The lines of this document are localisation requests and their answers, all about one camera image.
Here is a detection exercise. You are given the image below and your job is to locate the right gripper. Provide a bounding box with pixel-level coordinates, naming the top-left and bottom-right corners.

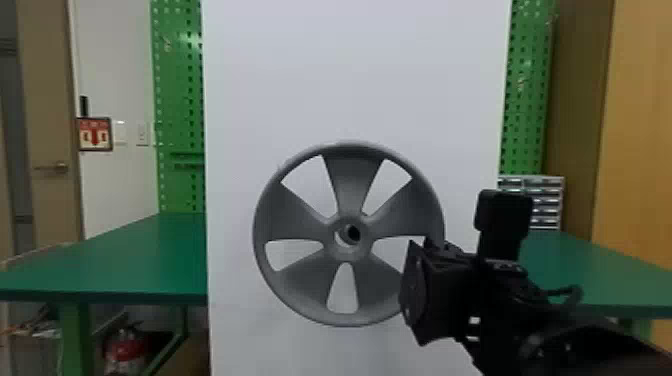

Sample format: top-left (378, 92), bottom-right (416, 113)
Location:
top-left (397, 237), bottom-right (533, 348)

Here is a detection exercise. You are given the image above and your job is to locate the grey wheel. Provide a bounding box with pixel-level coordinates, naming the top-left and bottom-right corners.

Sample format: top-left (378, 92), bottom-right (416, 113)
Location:
top-left (251, 140), bottom-right (446, 328)

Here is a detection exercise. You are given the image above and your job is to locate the white panel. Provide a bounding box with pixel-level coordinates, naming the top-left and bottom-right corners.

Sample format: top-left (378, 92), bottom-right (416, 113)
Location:
top-left (200, 0), bottom-right (514, 376)

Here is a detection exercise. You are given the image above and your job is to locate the white drawer cabinet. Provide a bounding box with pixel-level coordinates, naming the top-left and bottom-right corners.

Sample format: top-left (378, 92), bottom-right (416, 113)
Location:
top-left (496, 174), bottom-right (566, 232)

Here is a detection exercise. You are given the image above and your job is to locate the red fire extinguisher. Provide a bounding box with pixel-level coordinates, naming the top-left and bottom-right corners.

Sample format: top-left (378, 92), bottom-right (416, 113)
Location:
top-left (101, 324), bottom-right (149, 376)

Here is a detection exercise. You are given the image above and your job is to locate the beige door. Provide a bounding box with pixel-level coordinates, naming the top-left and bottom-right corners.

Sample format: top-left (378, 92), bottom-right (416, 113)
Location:
top-left (14, 0), bottom-right (85, 252)

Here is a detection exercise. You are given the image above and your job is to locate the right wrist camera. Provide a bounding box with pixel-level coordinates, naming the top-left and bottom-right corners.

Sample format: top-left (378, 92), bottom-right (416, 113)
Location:
top-left (473, 188), bottom-right (535, 262)

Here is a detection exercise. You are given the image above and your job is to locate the black cable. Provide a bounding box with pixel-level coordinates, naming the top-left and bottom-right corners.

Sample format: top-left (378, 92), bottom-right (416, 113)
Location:
top-left (541, 284), bottom-right (585, 311)

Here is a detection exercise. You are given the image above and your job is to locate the red wall sign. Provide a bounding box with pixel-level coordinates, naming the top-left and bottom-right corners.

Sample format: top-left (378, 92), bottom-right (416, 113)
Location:
top-left (75, 116), bottom-right (115, 153)

